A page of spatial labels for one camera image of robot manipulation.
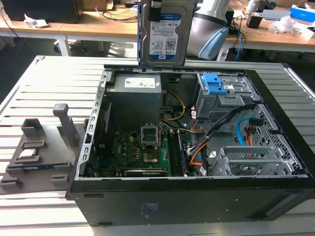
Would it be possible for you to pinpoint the wooden desk with clutter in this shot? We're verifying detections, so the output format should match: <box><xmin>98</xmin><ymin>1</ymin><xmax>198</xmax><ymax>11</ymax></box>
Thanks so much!
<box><xmin>225</xmin><ymin>4</ymin><xmax>315</xmax><ymax>53</ymax></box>

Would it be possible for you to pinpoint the blue RAM stick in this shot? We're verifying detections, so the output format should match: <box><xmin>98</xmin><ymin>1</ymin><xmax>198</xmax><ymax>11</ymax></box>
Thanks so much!
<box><xmin>21</xmin><ymin>164</ymin><xmax>56</xmax><ymax>171</ymax></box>

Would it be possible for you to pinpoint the black wire bundle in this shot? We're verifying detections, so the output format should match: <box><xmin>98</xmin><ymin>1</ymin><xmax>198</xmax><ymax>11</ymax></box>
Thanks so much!
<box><xmin>188</xmin><ymin>104</ymin><xmax>254</xmax><ymax>156</ymax></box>

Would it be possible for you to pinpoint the grey power supply unit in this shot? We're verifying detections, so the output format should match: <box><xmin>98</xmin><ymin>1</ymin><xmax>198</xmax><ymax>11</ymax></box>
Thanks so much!
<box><xmin>105</xmin><ymin>73</ymin><xmax>163</xmax><ymax>123</ymax></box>

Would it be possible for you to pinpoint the CPU socket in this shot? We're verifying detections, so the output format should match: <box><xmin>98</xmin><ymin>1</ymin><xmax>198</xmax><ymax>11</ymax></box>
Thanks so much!
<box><xmin>140</xmin><ymin>124</ymin><xmax>160</xmax><ymax>149</ymax></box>

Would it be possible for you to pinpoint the large black computer box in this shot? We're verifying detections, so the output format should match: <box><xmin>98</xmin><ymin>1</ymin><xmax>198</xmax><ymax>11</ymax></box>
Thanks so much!
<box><xmin>4</xmin><ymin>0</ymin><xmax>80</xmax><ymax>24</ymax></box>

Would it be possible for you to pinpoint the small black container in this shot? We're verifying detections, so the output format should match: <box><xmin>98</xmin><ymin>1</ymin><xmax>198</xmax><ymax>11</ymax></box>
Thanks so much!
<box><xmin>246</xmin><ymin>13</ymin><xmax>263</xmax><ymax>29</ymax></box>

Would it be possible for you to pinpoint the black RAM stick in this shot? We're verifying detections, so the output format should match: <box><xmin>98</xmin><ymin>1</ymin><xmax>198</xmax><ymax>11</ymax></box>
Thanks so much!
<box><xmin>176</xmin><ymin>134</ymin><xmax>189</xmax><ymax>174</ymax></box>

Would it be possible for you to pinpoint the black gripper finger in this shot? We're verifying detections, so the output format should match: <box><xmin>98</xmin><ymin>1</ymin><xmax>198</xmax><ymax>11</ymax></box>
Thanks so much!
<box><xmin>149</xmin><ymin>0</ymin><xmax>163</xmax><ymax>22</ymax></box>

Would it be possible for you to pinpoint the hard disk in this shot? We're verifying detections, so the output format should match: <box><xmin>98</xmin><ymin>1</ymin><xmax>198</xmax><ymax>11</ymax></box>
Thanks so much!
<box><xmin>136</xmin><ymin>0</ymin><xmax>195</xmax><ymax>68</ymax></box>

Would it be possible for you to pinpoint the crumpled white paper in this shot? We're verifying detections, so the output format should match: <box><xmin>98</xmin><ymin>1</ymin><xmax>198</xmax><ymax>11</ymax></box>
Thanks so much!
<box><xmin>23</xmin><ymin>13</ymin><xmax>49</xmax><ymax>29</ymax></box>

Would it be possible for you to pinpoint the black open PC case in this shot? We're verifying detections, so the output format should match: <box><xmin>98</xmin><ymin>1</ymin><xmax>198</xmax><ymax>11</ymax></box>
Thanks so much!
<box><xmin>65</xmin><ymin>62</ymin><xmax>315</xmax><ymax>227</ymax></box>

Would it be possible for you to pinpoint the black orange power connector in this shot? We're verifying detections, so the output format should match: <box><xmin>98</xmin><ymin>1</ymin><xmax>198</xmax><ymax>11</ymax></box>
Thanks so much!
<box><xmin>244</xmin><ymin>117</ymin><xmax>262</xmax><ymax>135</ymax></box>

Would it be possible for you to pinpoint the flat grey box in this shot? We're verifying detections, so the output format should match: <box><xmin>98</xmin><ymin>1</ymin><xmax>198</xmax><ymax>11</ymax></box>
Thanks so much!
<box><xmin>261</xmin><ymin>9</ymin><xmax>292</xmax><ymax>22</ymax></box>

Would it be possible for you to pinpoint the grey parts rack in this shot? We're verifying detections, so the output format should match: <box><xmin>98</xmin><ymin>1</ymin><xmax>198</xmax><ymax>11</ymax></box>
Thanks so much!
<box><xmin>0</xmin><ymin>103</ymin><xmax>87</xmax><ymax>195</ymax></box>

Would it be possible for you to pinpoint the blue cardboard box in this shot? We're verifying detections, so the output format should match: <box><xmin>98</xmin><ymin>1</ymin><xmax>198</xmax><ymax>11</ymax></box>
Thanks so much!
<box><xmin>289</xmin><ymin>4</ymin><xmax>315</xmax><ymax>21</ymax></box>

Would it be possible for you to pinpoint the orange wire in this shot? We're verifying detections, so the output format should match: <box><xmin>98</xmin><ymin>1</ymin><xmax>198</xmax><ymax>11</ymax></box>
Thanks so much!
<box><xmin>189</xmin><ymin>144</ymin><xmax>210</xmax><ymax>167</ymax></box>

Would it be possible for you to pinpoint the small chipset heat sink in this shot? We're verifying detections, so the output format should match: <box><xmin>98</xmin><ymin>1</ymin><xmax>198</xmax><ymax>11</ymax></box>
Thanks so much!
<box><xmin>142</xmin><ymin>151</ymin><xmax>159</xmax><ymax>164</ymax></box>

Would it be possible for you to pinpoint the black speaker box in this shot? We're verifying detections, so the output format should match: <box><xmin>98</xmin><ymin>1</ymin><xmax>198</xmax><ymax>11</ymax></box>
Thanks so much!
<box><xmin>225</xmin><ymin>6</ymin><xmax>235</xmax><ymax>35</ymax></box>

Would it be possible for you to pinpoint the green motherboard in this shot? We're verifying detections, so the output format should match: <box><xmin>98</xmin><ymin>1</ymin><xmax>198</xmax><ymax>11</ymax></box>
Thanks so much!
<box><xmin>94</xmin><ymin>127</ymin><xmax>193</xmax><ymax>177</ymax></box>

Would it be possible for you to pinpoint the yellow wire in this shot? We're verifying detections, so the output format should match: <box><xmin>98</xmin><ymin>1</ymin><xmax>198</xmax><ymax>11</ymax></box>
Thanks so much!
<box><xmin>159</xmin><ymin>90</ymin><xmax>187</xmax><ymax>122</ymax></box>

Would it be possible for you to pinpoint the hanging blue cable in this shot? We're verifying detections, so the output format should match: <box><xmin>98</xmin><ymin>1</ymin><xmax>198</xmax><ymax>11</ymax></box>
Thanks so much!
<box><xmin>235</xmin><ymin>33</ymin><xmax>245</xmax><ymax>60</ymax></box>

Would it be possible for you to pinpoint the metal expansion slot bracket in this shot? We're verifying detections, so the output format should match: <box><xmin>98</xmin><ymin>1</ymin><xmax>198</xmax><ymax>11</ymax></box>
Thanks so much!
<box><xmin>210</xmin><ymin>146</ymin><xmax>295</xmax><ymax>177</ymax></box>

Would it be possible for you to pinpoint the silver CPU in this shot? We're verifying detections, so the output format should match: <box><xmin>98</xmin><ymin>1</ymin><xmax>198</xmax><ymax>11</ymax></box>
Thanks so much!
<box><xmin>18</xmin><ymin>148</ymin><xmax>40</xmax><ymax>159</ymax></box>

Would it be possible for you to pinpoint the metal disk bay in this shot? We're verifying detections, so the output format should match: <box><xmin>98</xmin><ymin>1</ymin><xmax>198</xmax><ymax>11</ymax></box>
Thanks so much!
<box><xmin>195</xmin><ymin>72</ymin><xmax>261</xmax><ymax>121</ymax></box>

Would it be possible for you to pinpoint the black graphics card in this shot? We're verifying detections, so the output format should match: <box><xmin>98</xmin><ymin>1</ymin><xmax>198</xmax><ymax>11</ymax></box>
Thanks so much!
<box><xmin>124</xmin><ymin>168</ymin><xmax>168</xmax><ymax>177</ymax></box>

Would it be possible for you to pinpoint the crumpled white plastic wrap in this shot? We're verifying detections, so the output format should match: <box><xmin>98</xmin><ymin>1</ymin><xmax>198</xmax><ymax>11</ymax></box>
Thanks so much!
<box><xmin>269</xmin><ymin>15</ymin><xmax>306</xmax><ymax>35</ymax></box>

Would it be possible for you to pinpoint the blue wire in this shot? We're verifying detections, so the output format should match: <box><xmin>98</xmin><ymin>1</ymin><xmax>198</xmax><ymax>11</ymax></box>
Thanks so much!
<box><xmin>236</xmin><ymin>117</ymin><xmax>254</xmax><ymax>147</ymax></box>

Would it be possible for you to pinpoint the blue plastic bay latch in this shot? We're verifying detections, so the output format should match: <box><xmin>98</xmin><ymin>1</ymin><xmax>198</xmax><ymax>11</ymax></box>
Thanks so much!
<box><xmin>202</xmin><ymin>73</ymin><xmax>228</xmax><ymax>95</ymax></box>

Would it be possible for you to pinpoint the long wooden desk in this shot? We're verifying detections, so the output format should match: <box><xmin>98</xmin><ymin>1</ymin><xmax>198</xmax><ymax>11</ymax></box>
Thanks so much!
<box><xmin>0</xmin><ymin>9</ymin><xmax>139</xmax><ymax>41</ymax></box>

